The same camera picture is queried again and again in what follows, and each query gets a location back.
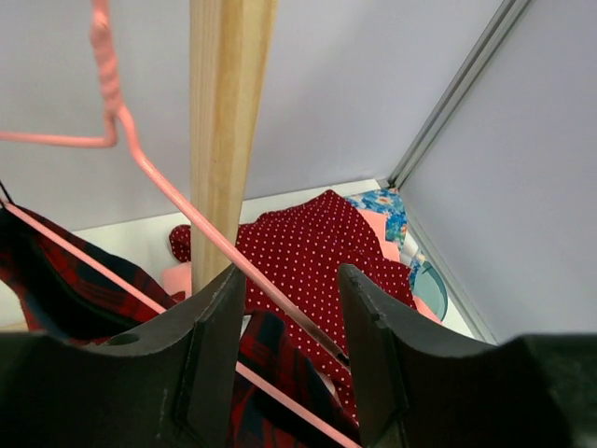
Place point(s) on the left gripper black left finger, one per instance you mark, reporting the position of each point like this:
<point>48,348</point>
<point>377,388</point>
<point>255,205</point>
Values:
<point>165,383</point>

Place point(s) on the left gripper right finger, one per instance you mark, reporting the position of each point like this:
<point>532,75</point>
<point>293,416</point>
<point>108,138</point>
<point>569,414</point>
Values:
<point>419,384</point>

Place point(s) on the pink pleated skirt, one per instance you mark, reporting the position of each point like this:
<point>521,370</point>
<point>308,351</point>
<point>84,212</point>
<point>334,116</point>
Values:
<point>178,278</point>

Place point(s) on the red plaid skirt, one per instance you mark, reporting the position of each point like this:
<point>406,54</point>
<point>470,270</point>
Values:
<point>66,299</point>

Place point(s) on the red polka dot garment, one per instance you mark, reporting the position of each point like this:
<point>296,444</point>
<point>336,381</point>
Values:
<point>300,250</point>

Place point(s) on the blue floral garment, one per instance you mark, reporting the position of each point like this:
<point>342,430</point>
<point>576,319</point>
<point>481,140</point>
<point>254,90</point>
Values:
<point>385,213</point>

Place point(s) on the pink hanger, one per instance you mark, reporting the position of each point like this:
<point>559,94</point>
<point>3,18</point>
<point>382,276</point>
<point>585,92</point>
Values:
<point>118,119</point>

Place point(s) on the teal plastic bin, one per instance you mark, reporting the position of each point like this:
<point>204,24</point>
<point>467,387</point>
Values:
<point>429,286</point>

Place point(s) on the wooden clothes rack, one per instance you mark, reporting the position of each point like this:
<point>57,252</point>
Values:
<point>229,46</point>

